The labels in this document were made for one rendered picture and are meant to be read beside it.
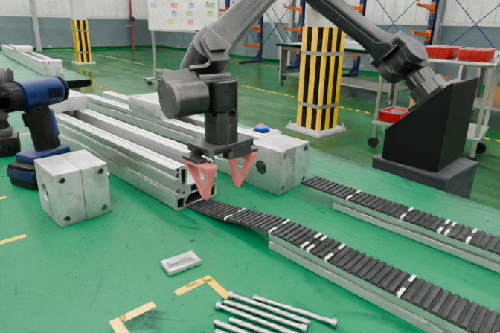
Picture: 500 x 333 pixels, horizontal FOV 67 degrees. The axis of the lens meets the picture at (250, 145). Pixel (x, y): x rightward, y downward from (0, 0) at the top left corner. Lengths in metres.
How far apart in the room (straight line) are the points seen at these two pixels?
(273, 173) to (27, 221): 0.46
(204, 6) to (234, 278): 6.02
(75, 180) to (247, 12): 0.44
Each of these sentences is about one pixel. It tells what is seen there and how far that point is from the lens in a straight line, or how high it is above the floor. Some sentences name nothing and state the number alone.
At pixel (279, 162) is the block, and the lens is 0.76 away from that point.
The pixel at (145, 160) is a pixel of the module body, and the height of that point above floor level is 0.85.
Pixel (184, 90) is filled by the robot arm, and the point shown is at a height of 1.02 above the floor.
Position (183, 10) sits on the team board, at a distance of 6.71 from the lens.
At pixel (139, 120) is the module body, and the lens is 1.14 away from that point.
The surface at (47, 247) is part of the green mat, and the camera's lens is 0.68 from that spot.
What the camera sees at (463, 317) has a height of 0.81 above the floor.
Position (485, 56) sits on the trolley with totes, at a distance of 3.54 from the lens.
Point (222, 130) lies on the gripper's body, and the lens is 0.62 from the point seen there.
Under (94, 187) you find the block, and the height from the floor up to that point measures 0.84.
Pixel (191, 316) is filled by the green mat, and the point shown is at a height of 0.78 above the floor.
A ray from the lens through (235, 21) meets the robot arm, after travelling 0.74.
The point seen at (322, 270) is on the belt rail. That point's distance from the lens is 0.56.
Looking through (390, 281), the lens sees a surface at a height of 0.81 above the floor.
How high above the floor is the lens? 1.12
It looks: 18 degrees down
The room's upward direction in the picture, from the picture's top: 1 degrees clockwise
